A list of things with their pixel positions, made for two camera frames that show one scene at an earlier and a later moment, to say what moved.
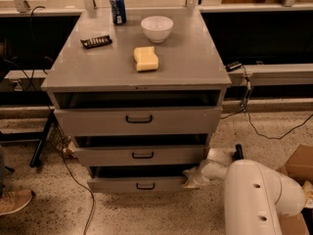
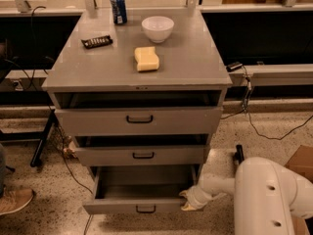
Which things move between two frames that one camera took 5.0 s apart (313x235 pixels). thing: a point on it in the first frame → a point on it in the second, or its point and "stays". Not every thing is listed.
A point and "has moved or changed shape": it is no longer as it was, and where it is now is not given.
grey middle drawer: x=142 y=155 stays
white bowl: x=156 y=28 stays
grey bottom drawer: x=136 y=178 has moved or changed shape
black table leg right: x=239 y=154 stays
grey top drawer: x=182 y=120 stays
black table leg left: x=39 y=136 stays
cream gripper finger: x=192 y=171 → x=184 y=193
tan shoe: x=13 y=200 stays
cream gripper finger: x=193 y=184 → x=188 y=208
